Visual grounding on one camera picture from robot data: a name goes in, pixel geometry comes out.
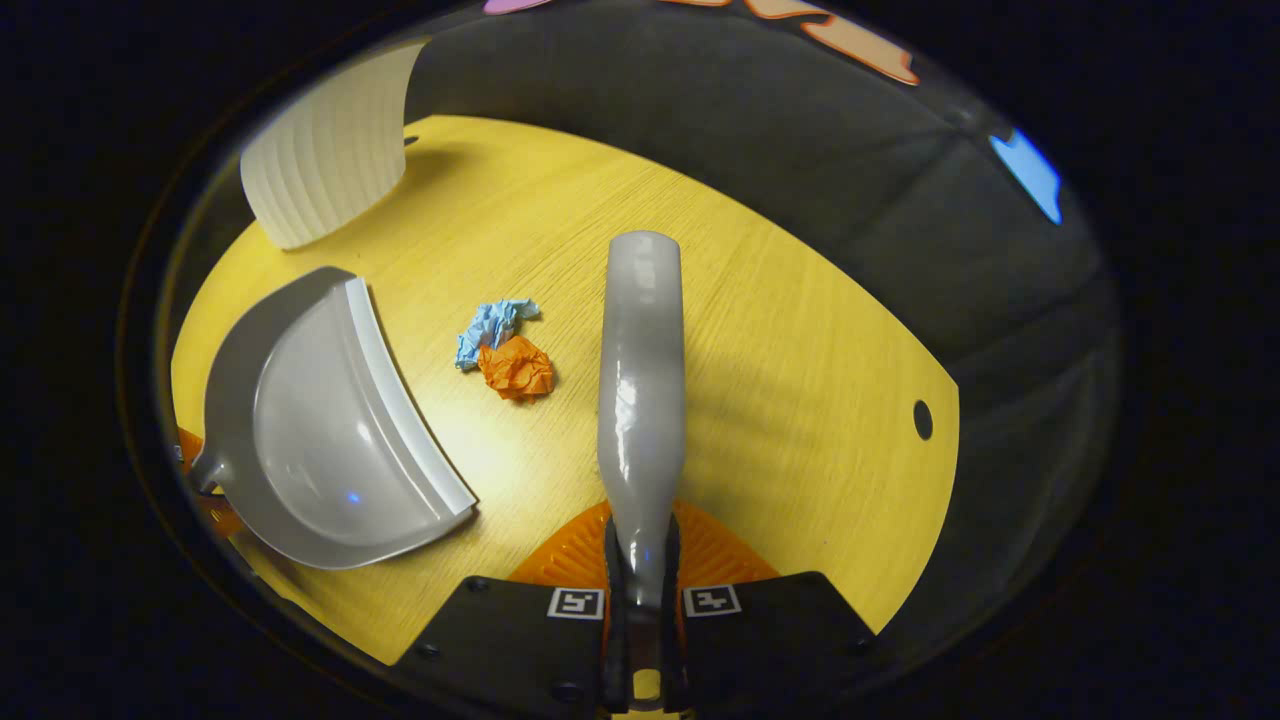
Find white ribbed garbage bin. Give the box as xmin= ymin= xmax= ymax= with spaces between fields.
xmin=240 ymin=40 xmax=429 ymax=251

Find grey small broom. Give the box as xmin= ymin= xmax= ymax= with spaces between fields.
xmin=597 ymin=230 xmax=689 ymax=613

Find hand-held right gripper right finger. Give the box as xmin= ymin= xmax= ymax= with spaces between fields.
xmin=665 ymin=500 xmax=879 ymax=716

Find grey plastic dustpan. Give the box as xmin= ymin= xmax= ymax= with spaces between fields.
xmin=188 ymin=265 xmax=479 ymax=572

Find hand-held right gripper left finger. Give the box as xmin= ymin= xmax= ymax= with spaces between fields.
xmin=395 ymin=500 xmax=613 ymax=716

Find orange paper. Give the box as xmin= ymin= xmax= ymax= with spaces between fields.
xmin=478 ymin=335 xmax=556 ymax=403

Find blue paper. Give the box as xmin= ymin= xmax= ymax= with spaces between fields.
xmin=456 ymin=298 xmax=541 ymax=371

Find yellow wooden desktop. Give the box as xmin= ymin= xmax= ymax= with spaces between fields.
xmin=170 ymin=113 xmax=961 ymax=666

